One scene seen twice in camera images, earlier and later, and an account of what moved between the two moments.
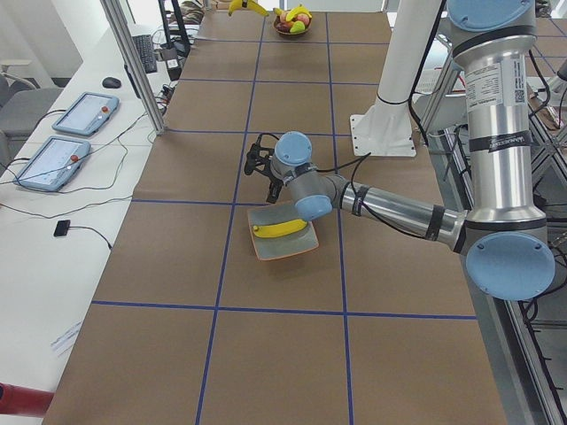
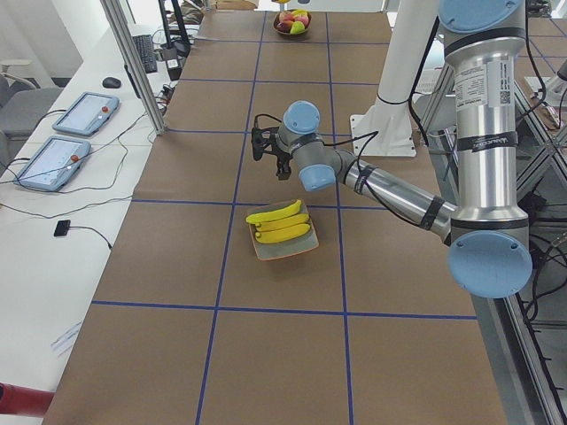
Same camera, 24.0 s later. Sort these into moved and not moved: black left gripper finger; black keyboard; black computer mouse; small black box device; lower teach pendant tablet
Moved: black left gripper finger
Not moved: small black box device; lower teach pendant tablet; black keyboard; black computer mouse
